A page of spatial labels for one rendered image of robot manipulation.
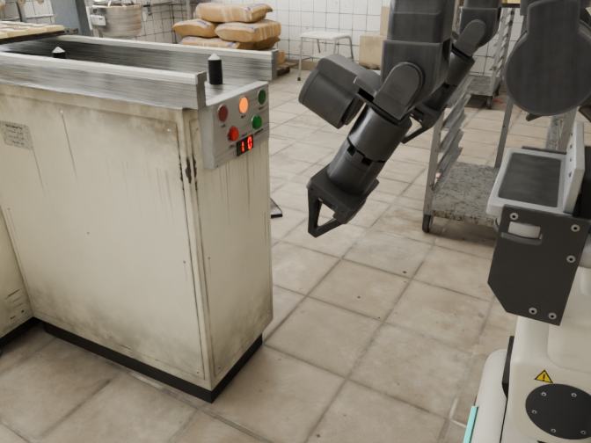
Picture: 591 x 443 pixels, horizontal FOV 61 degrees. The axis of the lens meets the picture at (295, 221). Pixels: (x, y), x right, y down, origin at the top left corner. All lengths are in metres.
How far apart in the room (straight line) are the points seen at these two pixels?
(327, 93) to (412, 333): 1.26
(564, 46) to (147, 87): 0.79
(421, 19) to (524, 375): 0.55
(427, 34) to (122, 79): 0.73
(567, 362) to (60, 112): 1.11
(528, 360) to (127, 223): 0.89
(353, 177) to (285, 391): 1.01
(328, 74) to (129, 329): 1.06
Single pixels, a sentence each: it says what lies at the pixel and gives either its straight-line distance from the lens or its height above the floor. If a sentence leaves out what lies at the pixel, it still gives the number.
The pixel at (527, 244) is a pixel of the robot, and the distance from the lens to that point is 0.72.
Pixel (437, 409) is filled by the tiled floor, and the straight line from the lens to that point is 1.53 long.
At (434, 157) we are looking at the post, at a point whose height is 0.38.
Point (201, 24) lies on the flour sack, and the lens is 5.40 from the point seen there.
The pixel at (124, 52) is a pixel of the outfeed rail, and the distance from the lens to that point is 1.52.
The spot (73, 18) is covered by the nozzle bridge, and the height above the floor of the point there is 0.93.
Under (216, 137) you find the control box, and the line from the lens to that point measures 1.08.
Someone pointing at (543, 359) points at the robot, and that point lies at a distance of 0.85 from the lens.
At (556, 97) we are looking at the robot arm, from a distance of 0.51.
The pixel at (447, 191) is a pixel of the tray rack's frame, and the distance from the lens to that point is 2.43.
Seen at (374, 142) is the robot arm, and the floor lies 0.92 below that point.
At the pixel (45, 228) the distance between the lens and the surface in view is 1.52.
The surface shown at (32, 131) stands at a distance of 1.39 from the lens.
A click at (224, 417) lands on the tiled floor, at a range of 1.47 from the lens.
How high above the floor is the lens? 1.10
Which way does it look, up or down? 28 degrees down
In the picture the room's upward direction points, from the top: straight up
